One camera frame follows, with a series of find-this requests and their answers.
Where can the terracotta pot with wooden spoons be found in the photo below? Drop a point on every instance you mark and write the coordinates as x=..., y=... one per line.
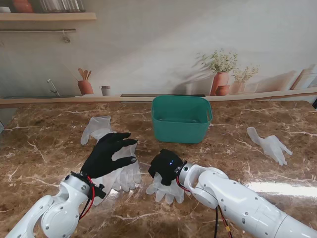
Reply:
x=85, y=87

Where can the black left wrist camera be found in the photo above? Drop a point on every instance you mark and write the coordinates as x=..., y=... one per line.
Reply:
x=99, y=191

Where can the grey mug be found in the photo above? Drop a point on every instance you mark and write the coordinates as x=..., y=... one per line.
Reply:
x=106, y=91

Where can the black object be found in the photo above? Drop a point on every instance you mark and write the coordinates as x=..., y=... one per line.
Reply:
x=315, y=102

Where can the small round terracotta pot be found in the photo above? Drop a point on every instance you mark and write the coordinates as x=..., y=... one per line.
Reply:
x=222, y=90

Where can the metal hook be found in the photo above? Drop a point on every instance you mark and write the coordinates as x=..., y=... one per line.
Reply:
x=66, y=38

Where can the white bowl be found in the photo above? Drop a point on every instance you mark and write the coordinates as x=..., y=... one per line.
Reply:
x=4, y=10

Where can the dark metal wall rail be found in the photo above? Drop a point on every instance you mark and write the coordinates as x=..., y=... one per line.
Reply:
x=37, y=29

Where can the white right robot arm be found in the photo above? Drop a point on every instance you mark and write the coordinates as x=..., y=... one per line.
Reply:
x=235, y=198

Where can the teal plastic basket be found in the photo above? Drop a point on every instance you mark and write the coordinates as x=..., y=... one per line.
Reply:
x=178, y=134

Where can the tall terracotta vase with flowers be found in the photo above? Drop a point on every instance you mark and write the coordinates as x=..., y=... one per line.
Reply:
x=220, y=81

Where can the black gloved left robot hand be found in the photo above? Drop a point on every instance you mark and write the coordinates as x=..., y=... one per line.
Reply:
x=104, y=157

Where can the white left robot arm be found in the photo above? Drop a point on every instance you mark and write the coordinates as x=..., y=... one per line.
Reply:
x=59, y=213

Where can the light wooden wall shelf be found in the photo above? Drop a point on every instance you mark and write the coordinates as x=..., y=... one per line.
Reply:
x=49, y=16

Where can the row of books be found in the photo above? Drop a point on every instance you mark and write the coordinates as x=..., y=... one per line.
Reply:
x=62, y=5

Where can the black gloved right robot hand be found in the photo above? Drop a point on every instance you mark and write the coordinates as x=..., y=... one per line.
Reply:
x=167, y=166

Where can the orange ceramic jar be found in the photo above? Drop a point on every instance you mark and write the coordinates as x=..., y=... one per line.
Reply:
x=22, y=6

